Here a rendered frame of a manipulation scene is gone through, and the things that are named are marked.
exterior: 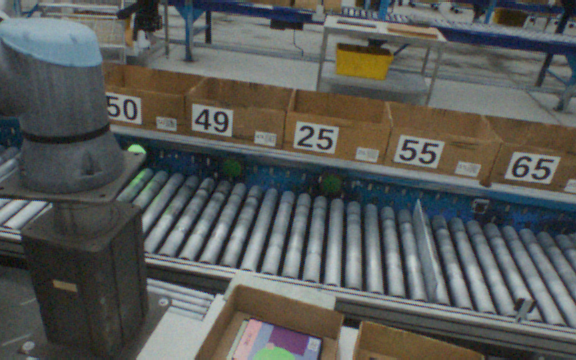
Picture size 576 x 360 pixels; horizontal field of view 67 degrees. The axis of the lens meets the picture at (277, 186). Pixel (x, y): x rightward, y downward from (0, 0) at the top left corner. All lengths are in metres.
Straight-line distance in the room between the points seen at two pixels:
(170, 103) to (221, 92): 0.32
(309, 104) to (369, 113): 0.26
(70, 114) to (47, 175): 0.12
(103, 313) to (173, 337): 0.22
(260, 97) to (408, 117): 0.65
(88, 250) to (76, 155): 0.19
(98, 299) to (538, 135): 1.79
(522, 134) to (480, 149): 0.38
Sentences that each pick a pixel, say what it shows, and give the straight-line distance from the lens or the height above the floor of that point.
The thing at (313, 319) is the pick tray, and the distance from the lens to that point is 1.15.
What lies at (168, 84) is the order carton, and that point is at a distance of 2.08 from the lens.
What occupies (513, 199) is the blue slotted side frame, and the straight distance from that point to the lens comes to 1.83.
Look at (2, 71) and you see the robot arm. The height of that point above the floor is 1.40.
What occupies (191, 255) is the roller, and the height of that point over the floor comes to 0.74.
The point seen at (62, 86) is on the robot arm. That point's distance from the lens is 0.82.
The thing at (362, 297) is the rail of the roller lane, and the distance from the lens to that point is 1.33.
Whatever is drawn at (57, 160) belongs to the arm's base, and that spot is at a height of 1.25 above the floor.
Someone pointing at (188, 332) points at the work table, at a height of 0.75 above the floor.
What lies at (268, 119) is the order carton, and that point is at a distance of 1.69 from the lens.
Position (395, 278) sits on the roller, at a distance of 1.42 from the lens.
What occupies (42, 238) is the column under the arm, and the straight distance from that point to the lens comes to 0.98.
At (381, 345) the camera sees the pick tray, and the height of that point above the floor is 0.79.
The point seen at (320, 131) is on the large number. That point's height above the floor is 0.99.
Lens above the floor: 1.64
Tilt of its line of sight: 30 degrees down
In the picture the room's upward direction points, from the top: 6 degrees clockwise
